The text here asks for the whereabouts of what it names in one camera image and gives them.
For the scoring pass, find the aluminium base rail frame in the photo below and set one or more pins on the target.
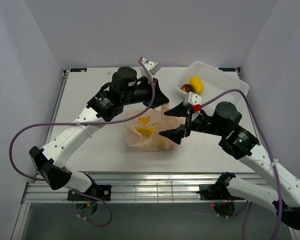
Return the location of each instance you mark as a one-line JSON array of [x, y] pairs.
[[135, 185]]

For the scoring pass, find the yellow banana bunch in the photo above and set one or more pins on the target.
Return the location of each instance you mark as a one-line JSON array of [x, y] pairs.
[[146, 131]]

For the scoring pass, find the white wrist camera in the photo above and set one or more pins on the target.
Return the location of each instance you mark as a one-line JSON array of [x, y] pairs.
[[193, 101], [152, 66]]

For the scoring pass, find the banana print plastic bag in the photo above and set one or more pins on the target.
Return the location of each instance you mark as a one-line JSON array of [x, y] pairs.
[[152, 118]]

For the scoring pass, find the dark red apple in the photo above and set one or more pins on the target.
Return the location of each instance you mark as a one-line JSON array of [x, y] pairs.
[[188, 88]]

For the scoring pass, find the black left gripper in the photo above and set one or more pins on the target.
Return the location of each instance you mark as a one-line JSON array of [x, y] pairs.
[[160, 98]]

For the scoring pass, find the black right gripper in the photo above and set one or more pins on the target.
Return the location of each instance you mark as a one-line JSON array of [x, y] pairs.
[[176, 134]]

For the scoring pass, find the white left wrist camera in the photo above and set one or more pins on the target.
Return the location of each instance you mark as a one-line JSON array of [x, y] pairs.
[[152, 66]]

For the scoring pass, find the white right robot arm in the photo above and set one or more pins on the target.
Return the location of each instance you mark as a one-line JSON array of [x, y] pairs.
[[283, 196]]

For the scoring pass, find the yellow lemon fruit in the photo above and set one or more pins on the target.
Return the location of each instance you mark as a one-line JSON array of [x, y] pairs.
[[197, 84]]

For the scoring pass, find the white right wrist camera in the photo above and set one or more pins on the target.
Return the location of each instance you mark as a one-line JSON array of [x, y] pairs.
[[193, 101]]

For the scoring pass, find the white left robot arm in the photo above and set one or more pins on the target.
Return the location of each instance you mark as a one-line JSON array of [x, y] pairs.
[[51, 159]]

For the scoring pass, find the white plastic basket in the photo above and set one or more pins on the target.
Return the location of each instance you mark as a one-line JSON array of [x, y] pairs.
[[215, 81]]

